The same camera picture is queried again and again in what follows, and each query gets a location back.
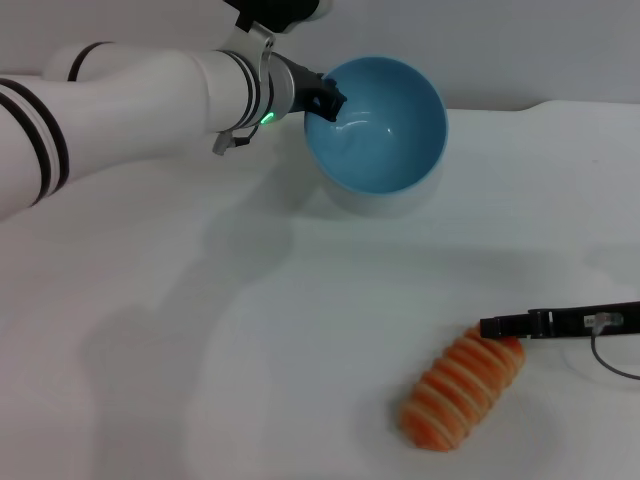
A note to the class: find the blue bowl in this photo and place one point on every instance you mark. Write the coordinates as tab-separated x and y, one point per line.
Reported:
375	140

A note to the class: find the silver camera mounting bracket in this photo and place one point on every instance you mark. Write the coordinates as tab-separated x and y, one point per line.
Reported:
260	45

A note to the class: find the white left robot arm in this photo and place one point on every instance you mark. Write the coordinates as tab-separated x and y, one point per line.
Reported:
125	115

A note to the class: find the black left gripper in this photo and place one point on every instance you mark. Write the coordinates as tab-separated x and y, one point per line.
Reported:
305	80

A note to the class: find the orange striped bread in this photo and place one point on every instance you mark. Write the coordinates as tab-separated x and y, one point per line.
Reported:
460	390

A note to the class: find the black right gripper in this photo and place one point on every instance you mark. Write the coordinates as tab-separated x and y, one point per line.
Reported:
565	322

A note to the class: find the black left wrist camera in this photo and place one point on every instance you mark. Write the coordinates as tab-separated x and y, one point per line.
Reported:
280	12

